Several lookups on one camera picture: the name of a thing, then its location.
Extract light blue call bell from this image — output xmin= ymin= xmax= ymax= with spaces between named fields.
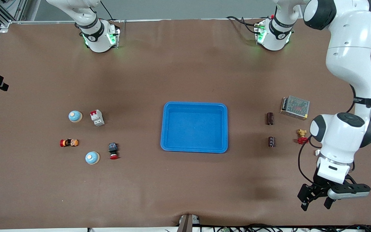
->
xmin=85 ymin=151 xmax=100 ymax=165
xmin=68 ymin=110 xmax=83 ymax=123

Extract brass valve red handwheel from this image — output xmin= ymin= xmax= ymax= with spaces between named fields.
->
xmin=296 ymin=129 xmax=310 ymax=145

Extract metal mesh power supply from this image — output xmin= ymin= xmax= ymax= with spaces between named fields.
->
xmin=280 ymin=95 xmax=310 ymax=121

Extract white red circuit breaker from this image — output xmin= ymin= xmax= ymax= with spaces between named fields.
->
xmin=90 ymin=110 xmax=105 ymax=127

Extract grey metal clamp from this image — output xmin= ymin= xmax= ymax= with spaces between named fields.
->
xmin=176 ymin=214 xmax=201 ymax=232

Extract red mushroom pushbutton black body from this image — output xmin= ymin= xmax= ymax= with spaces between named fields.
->
xmin=108 ymin=143 xmax=119 ymax=160

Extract blue plastic tray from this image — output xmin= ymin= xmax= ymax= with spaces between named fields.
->
xmin=160 ymin=101 xmax=228 ymax=154

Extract brown table mat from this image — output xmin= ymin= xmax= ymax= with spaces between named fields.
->
xmin=0 ymin=18 xmax=371 ymax=230

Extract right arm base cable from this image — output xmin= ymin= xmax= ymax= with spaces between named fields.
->
xmin=100 ymin=0 xmax=121 ymax=23

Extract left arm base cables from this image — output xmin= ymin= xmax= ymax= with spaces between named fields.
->
xmin=226 ymin=15 xmax=263 ymax=35

